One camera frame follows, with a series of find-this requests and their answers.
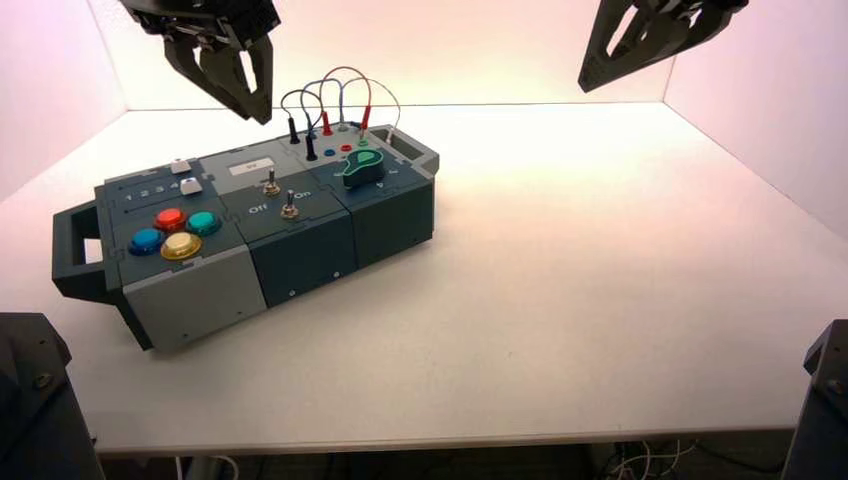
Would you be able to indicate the green rotary knob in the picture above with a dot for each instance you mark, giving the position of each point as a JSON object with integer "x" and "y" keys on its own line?
{"x": 363, "y": 169}

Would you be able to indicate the blue push button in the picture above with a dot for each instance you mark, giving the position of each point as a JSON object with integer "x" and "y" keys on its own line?
{"x": 146, "y": 241}

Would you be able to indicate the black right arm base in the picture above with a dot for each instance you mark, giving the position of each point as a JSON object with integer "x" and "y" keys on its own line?
{"x": 821, "y": 411}

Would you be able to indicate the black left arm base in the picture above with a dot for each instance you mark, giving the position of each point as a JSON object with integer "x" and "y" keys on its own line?
{"x": 33, "y": 411}

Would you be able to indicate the metal toggle switch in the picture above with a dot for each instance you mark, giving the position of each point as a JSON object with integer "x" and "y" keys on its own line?
{"x": 289, "y": 210}
{"x": 271, "y": 187}

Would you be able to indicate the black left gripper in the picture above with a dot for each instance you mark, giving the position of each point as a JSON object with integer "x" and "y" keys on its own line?
{"x": 205, "y": 20}

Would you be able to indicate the red push button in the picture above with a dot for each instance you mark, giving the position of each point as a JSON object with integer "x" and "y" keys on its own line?
{"x": 170, "y": 219}

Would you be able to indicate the small white display window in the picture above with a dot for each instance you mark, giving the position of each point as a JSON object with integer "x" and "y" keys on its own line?
{"x": 252, "y": 166}

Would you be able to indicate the teal and grey control box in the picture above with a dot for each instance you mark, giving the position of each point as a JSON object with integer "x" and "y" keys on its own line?
{"x": 195, "y": 298}

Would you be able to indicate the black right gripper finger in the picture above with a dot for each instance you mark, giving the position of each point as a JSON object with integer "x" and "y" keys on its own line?
{"x": 702, "y": 20}
{"x": 596, "y": 63}

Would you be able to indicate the green push button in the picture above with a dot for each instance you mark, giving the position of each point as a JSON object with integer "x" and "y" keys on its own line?
{"x": 203, "y": 223}

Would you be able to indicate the yellow push button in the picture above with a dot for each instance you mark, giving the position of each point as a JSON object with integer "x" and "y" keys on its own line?
{"x": 181, "y": 246}

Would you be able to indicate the white keycap switch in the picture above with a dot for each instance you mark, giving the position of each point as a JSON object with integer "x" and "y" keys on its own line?
{"x": 180, "y": 166}
{"x": 190, "y": 187}

